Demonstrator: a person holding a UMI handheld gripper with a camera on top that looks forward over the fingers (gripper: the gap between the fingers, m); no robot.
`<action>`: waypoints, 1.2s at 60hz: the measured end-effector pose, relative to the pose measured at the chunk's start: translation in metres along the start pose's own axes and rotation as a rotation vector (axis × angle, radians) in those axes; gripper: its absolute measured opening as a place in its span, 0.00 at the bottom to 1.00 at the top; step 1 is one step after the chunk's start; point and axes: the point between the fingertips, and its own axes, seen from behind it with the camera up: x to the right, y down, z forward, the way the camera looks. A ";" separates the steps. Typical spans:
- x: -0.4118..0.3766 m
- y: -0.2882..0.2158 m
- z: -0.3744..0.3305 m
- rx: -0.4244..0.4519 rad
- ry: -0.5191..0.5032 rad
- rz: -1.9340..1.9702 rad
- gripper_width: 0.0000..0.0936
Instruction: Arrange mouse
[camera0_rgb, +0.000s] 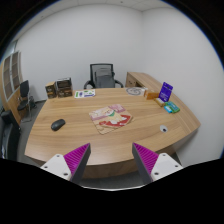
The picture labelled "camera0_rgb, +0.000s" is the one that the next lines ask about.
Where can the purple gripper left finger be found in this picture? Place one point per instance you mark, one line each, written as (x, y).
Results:
(70, 166)

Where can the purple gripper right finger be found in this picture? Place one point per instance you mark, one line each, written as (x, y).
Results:
(153, 166)

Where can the black computer mouse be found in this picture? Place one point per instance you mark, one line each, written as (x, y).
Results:
(56, 125)

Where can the illustrated mouse pad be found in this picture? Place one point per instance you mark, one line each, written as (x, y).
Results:
(109, 118)

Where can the green teal packet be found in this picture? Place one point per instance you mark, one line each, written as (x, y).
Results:
(174, 108)

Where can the small tan box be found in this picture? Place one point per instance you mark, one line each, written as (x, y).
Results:
(159, 102)

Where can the black chair at left edge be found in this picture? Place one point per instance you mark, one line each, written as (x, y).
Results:
(9, 136)

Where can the orange cardboard box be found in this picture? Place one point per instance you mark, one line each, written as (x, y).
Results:
(150, 94)

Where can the white green leaflet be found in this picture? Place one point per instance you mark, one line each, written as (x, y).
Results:
(84, 93)

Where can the purple standing sign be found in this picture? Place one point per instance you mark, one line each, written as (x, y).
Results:
(165, 92)

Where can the black visitor chair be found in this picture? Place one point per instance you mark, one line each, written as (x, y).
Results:
(26, 101)

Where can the round white plate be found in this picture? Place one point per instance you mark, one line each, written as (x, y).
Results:
(135, 91)

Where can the small brown box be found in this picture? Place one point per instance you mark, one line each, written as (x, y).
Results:
(51, 90)

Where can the dark brown box stack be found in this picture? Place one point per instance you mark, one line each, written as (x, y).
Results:
(64, 87)

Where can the wooden side cabinet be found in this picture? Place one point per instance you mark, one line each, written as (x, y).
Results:
(137, 79)

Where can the black mesh office chair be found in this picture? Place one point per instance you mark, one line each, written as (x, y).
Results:
(102, 76)

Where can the wooden bookshelf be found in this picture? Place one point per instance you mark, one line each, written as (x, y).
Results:
(10, 80)

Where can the desk cable grommet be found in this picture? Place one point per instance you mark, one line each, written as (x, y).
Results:
(163, 129)

